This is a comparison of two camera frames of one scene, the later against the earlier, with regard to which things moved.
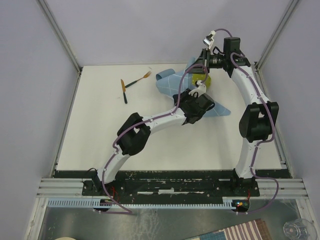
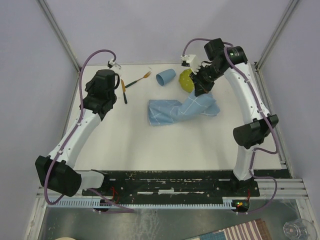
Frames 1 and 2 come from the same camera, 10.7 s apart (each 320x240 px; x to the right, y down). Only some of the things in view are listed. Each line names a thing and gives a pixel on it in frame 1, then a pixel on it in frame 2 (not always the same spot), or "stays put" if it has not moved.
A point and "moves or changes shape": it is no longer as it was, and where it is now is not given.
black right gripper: x=203 y=58 → x=200 y=88
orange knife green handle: x=123 y=90 stays put
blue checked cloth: x=174 y=83 moves or changes shape
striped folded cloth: x=254 y=230 stays put
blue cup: x=165 y=73 stays put
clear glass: x=300 y=229 stays put
